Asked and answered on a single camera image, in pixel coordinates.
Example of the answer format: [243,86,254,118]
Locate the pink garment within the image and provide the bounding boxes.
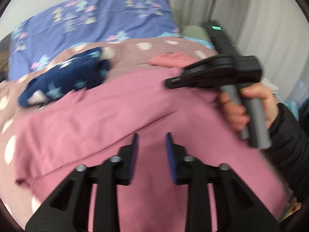
[14,67,289,232]

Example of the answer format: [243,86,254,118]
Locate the black jacket right forearm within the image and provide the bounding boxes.
[265,103,308,203]

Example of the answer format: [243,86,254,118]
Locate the person's right hand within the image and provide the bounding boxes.
[218,83,279,131]

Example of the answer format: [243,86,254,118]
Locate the green pillow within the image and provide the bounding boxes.
[181,25,210,41]

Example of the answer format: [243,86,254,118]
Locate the coral folded garment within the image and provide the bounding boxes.
[148,52,198,68]

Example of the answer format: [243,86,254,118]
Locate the white curtain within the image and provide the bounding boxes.
[174,0,308,99]

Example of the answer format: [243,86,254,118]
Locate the mauve polka dot blanket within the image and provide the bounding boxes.
[1,37,215,227]

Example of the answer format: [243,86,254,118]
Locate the blue tree-patterned sheet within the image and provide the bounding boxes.
[8,0,179,80]

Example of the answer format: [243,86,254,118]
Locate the navy star-patterned garment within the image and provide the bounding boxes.
[18,47,110,107]

